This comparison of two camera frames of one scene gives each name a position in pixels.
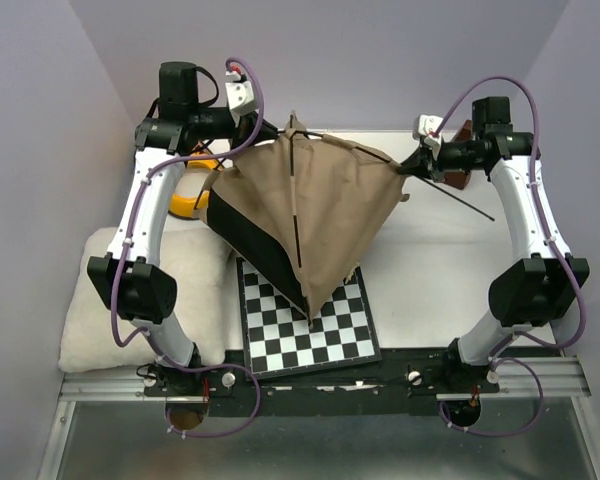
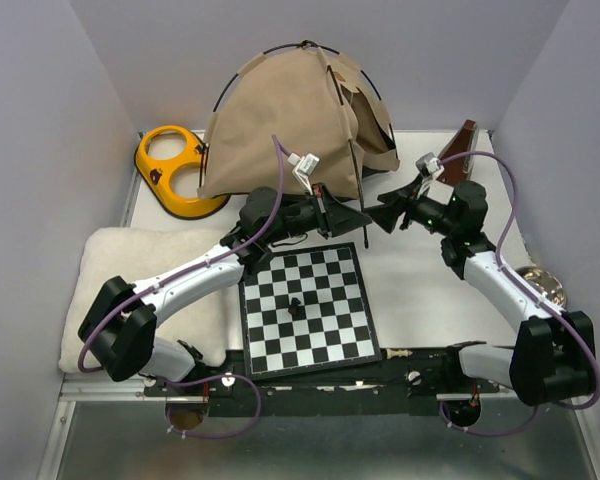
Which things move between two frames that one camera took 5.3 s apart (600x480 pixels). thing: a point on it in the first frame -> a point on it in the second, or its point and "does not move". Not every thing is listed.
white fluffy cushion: x=202 y=270 does not move
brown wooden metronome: x=460 y=179 does not move
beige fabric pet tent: x=302 y=207 -> x=310 y=102
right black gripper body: x=434 y=169 -> x=406 y=203
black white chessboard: x=278 y=339 does not move
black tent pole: x=390 y=161 -> x=300 y=44
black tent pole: x=295 y=225 -> x=305 y=44
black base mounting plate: x=405 y=381 does not move
